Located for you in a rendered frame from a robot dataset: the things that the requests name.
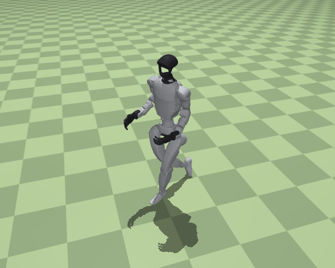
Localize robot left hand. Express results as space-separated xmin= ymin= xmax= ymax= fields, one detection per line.
xmin=153 ymin=131 xmax=180 ymax=145

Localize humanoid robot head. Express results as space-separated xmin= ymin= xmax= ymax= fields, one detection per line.
xmin=157 ymin=54 xmax=178 ymax=84

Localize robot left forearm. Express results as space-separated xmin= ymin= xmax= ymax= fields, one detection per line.
xmin=173 ymin=111 xmax=191 ymax=140

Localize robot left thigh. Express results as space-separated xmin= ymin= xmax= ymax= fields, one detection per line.
xmin=160 ymin=133 xmax=187 ymax=175

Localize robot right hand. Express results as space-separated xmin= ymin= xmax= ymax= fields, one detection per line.
xmin=124 ymin=110 xmax=140 ymax=130

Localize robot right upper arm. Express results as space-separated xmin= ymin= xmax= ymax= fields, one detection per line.
xmin=147 ymin=75 xmax=158 ymax=103

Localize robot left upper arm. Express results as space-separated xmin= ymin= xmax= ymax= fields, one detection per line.
xmin=175 ymin=85 xmax=191 ymax=118

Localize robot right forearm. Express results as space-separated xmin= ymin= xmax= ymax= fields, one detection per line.
xmin=137 ymin=98 xmax=154 ymax=118

